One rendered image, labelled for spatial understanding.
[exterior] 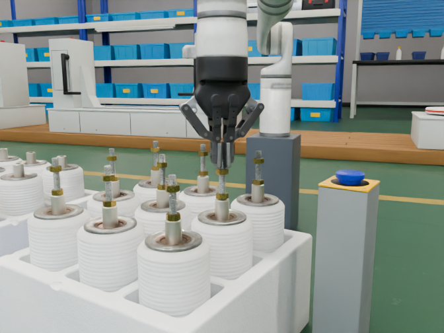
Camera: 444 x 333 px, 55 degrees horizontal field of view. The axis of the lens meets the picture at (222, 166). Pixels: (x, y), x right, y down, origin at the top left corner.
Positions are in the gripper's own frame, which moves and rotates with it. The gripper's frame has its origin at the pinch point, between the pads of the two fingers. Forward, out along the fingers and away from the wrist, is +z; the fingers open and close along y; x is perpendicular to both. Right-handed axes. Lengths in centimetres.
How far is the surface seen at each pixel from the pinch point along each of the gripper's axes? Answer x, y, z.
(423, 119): 144, 163, 11
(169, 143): 231, 28, 31
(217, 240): -4.4, -2.0, 11.8
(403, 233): 44, 71, 35
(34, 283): 1.8, -27.7, 17.9
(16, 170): 40, -36, 8
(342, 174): -8.9, 15.2, 2.2
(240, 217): -1.5, 2.6, 9.7
